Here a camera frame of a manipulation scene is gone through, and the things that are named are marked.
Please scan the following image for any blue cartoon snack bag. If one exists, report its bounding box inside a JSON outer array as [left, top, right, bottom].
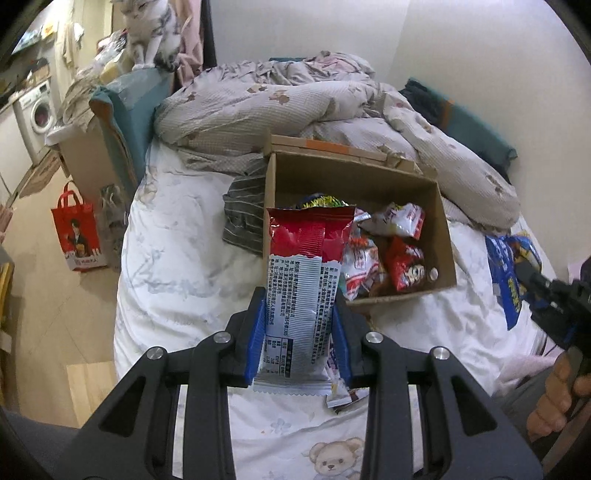
[[485, 231, 542, 330]]

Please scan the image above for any red cartoon face snack bag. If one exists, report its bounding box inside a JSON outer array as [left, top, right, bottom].
[[385, 236, 426, 293]]

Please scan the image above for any white red snack bag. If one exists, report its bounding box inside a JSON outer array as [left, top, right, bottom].
[[359, 203, 426, 240]]

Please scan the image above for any shrimp flakes snack bag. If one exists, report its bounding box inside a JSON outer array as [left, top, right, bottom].
[[339, 224, 388, 301]]

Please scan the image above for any red silver wafer packet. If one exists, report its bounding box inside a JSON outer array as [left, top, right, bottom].
[[253, 206, 355, 395]]

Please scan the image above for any yellow snack bag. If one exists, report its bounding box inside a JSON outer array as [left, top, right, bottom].
[[294, 193, 349, 209]]

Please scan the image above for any person's right hand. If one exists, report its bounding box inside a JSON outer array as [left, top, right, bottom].
[[526, 352, 590, 441]]

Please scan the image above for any brown cardboard box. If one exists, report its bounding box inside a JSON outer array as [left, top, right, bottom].
[[260, 134, 459, 307]]

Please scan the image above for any white printed bed sheet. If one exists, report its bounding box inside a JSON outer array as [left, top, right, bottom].
[[114, 141, 558, 479]]

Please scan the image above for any teal pillow with orange stripe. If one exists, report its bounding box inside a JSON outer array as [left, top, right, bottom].
[[401, 78, 518, 182]]

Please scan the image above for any red shopping bag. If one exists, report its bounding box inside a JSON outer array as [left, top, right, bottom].
[[51, 180, 107, 272]]

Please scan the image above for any dark striped cloth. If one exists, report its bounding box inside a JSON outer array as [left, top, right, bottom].
[[222, 174, 266, 256]]

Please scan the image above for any teal bed headboard cushion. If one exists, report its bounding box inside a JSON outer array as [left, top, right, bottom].
[[89, 69, 174, 198]]

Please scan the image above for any grey checked duvet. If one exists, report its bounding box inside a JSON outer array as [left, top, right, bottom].
[[153, 51, 521, 230]]

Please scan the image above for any white washing machine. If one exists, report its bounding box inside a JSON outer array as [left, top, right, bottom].
[[13, 80, 56, 165]]

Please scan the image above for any pink curtain cloth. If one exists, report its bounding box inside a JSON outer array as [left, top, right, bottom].
[[173, 0, 204, 86]]

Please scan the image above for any grey white cat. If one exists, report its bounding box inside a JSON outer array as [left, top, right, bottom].
[[112, 0, 180, 73]]

